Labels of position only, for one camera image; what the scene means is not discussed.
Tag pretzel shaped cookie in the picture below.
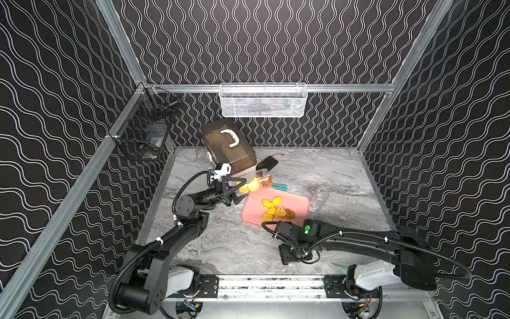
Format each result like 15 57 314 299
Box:
275 207 286 219

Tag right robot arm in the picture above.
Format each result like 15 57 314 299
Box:
261 219 472 296

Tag black battery pack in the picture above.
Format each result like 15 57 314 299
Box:
256 156 279 171

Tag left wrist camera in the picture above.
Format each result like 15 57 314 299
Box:
211 163 232 180

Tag white box brown lid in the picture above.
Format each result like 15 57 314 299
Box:
202 118 258 176

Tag square waffle cookie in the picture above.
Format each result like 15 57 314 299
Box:
262 213 274 222

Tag teal utility knife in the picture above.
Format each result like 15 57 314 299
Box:
272 183 288 191

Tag brown round cookie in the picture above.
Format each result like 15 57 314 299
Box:
286 209 296 220

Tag black wire wall basket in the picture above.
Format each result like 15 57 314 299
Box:
114 86 182 162

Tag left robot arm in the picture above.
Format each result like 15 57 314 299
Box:
108 170 247 314

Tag white mesh wall basket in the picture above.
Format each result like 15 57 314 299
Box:
219 82 308 118

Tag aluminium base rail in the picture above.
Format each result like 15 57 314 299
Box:
111 274 435 302

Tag small yellow cookie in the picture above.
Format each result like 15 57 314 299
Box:
262 199 273 208

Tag pink plastic tray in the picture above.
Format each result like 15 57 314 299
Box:
240 188 310 227

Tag clear jar dark cookies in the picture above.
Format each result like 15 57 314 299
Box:
236 168 274 195

